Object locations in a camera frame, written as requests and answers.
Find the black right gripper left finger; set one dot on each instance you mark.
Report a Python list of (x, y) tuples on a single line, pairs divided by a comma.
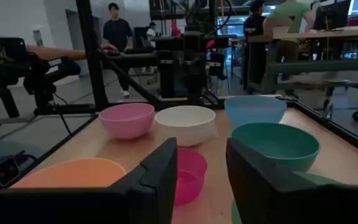
[(73, 205)]

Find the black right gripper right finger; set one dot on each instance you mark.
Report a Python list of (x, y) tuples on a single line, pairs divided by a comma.
[(291, 202)]

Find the orange plastic bowl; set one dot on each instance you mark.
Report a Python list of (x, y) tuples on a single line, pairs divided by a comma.
[(73, 174)]

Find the dark teal green bowl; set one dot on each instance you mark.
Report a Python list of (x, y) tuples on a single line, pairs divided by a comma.
[(275, 144)]

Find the blue plastic bowl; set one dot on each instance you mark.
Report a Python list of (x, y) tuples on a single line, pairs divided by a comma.
[(253, 112)]

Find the light pink plastic bowl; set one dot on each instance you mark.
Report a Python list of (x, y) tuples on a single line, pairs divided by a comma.
[(126, 123)]

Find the small magenta translucent bowl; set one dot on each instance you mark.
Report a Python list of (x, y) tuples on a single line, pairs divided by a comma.
[(190, 177)]

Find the white plastic bowl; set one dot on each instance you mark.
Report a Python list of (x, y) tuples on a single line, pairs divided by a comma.
[(185, 129)]

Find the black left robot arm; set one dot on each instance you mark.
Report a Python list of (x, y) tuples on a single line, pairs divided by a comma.
[(194, 71)]

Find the large green plastic bowl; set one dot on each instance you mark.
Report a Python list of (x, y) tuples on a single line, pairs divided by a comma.
[(235, 215)]

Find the person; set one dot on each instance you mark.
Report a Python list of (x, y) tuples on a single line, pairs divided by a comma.
[(291, 15), (253, 46), (151, 31), (117, 34)]

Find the long wooden workbench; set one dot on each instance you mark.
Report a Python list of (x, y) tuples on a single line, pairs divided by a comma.
[(322, 33)]

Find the small black table camera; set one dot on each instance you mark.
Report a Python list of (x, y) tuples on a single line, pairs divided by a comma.
[(6, 170)]

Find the black table edge rail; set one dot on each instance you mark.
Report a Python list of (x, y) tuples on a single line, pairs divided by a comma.
[(337, 124)]

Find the black rig frame post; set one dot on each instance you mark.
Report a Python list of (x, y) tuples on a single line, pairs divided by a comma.
[(92, 62)]

